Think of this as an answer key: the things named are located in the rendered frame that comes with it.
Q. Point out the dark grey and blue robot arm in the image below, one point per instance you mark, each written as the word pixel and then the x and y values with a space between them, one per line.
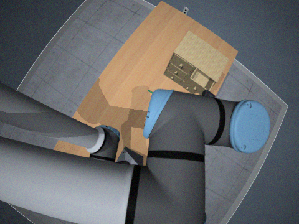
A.
pixel 169 189

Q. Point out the tan wooden chest of drawers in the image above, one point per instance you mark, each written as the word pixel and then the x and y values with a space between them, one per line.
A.
pixel 202 56

